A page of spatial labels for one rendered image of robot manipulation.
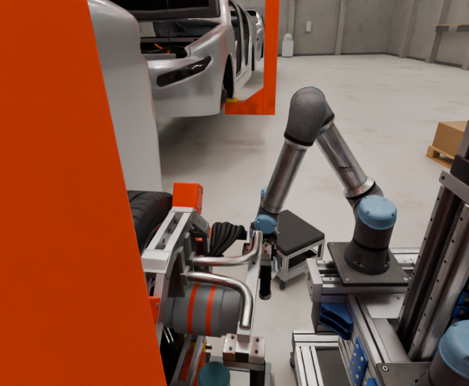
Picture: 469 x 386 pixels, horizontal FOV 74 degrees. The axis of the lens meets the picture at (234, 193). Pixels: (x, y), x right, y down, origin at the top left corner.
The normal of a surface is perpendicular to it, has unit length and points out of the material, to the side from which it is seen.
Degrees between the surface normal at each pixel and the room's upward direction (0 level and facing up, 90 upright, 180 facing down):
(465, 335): 7
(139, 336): 90
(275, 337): 0
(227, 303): 26
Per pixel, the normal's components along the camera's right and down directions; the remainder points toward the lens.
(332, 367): -0.02, -0.88
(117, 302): 0.99, 0.05
